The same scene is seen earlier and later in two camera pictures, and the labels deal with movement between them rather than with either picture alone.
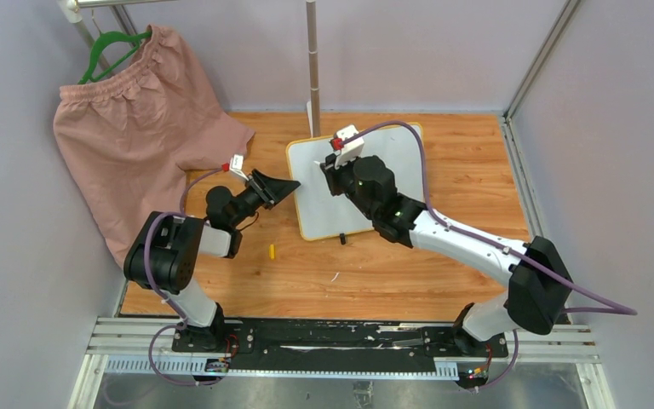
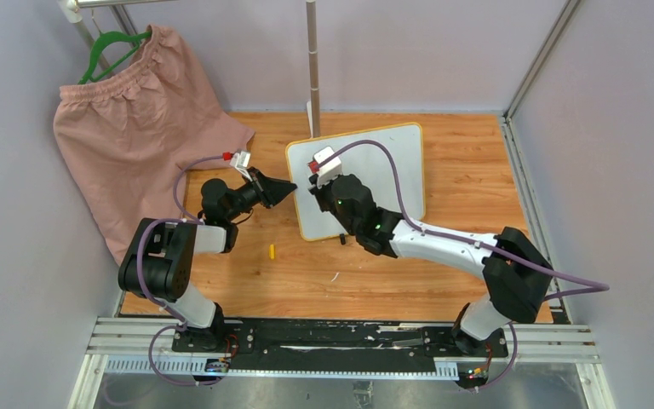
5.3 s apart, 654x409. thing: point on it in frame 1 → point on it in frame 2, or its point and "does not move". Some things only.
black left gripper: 269,191 does not move
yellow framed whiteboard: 323,214 does not move
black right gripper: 333,174 → 319,192
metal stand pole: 312,43 does not move
